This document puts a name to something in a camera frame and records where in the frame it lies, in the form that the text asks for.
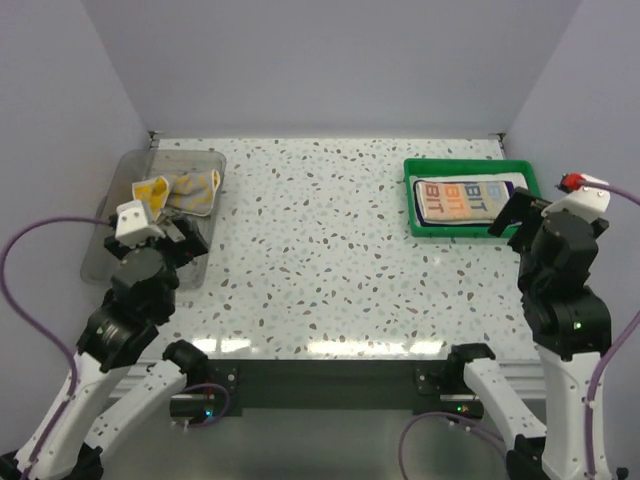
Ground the yellow grey patterned towel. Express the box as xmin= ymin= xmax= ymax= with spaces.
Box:
xmin=131 ymin=169 xmax=221 ymax=220

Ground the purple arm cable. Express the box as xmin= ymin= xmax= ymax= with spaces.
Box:
xmin=0 ymin=215 xmax=231 ymax=480
xmin=399 ymin=182 xmax=640 ymax=480

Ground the clear grey plastic bin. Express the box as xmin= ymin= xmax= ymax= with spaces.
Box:
xmin=80 ymin=149 xmax=226 ymax=291

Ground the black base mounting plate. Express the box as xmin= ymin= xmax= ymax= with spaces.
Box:
xmin=171 ymin=354 xmax=484 ymax=419

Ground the green plastic tray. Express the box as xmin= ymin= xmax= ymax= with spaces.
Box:
xmin=404 ymin=158 xmax=540 ymax=238

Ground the purple towel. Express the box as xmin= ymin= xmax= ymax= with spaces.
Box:
xmin=417 ymin=177 xmax=521 ymax=229

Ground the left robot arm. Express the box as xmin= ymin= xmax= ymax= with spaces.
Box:
xmin=1 ymin=214 xmax=209 ymax=479

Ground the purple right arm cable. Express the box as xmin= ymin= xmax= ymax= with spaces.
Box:
xmin=399 ymin=182 xmax=640 ymax=480

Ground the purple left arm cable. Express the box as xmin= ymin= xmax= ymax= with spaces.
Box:
xmin=0 ymin=215 xmax=231 ymax=480

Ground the aluminium frame rail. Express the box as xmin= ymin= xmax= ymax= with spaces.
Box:
xmin=109 ymin=360 xmax=546 ymax=402

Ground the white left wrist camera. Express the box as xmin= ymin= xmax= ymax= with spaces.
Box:
xmin=115 ymin=200 xmax=166 ymax=247

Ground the colourful patterned towel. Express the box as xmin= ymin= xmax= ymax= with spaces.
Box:
xmin=414 ymin=178 xmax=514 ymax=223

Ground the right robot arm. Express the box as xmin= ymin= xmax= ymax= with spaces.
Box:
xmin=443 ymin=186 xmax=616 ymax=479

